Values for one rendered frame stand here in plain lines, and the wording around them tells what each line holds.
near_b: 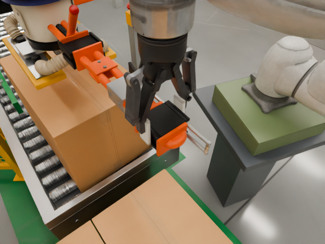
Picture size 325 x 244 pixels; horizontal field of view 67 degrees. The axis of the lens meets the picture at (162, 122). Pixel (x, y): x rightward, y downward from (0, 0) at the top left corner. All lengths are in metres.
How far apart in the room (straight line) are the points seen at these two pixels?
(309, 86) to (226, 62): 1.97
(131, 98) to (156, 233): 0.77
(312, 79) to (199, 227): 0.70
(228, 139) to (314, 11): 0.93
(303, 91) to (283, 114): 0.17
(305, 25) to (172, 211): 0.99
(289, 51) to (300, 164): 1.27
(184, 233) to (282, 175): 1.12
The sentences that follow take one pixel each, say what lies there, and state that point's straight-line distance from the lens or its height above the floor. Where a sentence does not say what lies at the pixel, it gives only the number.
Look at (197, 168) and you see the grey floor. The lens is 1.87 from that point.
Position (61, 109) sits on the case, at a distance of 0.97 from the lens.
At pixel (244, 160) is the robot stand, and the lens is 1.05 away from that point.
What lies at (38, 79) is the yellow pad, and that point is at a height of 1.10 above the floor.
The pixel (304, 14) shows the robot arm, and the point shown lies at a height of 1.51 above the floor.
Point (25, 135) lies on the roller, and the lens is 1.54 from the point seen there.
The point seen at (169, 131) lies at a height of 1.22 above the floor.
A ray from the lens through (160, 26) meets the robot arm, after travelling 0.33.
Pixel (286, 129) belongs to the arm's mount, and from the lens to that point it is 1.10.
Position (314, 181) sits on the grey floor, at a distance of 2.10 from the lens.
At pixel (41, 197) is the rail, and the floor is 0.60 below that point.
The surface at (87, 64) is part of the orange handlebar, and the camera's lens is 0.66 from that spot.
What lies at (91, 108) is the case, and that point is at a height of 0.95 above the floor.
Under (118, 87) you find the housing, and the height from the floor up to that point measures 1.22.
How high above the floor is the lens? 1.58
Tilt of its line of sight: 48 degrees down
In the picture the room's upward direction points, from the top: straight up
